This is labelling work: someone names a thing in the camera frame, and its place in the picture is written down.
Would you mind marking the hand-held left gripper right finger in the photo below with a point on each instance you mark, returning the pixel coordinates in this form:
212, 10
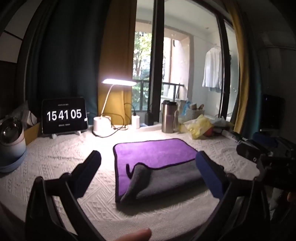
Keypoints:
208, 172

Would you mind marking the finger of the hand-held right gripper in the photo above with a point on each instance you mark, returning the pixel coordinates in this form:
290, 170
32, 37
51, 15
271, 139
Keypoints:
246, 150
264, 139

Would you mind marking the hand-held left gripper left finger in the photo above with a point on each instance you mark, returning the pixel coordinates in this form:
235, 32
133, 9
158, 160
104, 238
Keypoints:
90, 165

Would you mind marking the purple and grey towel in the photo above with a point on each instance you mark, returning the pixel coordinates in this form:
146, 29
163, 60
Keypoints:
152, 162

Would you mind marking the person's right hand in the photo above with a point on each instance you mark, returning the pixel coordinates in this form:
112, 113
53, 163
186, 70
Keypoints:
291, 197

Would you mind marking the person's left hand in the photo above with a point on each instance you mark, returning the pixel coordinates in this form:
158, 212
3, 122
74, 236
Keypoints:
134, 236

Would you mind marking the white tube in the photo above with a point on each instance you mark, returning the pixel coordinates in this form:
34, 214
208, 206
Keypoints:
230, 135

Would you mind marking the black screen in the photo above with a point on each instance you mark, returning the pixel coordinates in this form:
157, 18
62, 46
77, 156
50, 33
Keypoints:
272, 111

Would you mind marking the white textured tablecloth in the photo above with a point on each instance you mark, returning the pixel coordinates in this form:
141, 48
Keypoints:
60, 153

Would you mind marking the teal curtain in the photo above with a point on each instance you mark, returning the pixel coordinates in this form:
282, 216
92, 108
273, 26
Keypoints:
254, 102

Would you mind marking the white desk lamp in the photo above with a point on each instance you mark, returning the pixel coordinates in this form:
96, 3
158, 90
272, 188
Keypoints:
101, 125

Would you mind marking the white tablet stand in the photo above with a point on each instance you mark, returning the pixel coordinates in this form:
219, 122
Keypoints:
55, 135

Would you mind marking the yellow plastic bag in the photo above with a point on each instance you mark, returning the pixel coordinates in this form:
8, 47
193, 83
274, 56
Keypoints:
197, 126

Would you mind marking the black tablet clock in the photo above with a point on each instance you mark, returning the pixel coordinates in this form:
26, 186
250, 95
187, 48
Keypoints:
64, 114

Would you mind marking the woven storage basket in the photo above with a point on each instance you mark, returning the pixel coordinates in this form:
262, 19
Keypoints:
195, 113

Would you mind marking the white charger block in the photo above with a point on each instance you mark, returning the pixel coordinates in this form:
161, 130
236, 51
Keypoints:
136, 121

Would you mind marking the cardboard box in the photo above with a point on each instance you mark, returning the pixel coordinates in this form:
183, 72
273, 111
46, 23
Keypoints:
32, 134

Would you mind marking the steel tumbler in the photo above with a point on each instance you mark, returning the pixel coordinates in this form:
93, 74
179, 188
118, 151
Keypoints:
169, 118

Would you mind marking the blue plastic bag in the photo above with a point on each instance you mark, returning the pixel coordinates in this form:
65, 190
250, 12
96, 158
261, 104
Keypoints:
186, 107

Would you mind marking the yellow curtain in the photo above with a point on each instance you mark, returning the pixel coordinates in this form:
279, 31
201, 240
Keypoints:
115, 51
241, 69

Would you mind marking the black handheld radio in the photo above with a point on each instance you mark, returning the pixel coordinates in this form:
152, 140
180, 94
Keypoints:
149, 118

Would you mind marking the round white and blue device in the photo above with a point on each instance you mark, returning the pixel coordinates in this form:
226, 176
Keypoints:
12, 148

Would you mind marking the clear plastic packet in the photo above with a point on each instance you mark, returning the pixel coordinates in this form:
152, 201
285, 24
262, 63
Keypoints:
22, 113

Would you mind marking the white hanging shirt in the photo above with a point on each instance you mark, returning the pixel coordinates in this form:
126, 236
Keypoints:
212, 68

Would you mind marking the black balcony railing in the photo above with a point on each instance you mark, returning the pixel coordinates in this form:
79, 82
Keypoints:
172, 87

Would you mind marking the white air conditioner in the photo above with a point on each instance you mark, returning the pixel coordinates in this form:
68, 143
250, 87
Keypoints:
279, 39

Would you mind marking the dark green curtain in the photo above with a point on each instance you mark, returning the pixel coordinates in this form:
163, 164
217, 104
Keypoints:
69, 51

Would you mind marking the black window frame post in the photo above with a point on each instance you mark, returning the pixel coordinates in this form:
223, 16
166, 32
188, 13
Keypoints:
155, 60

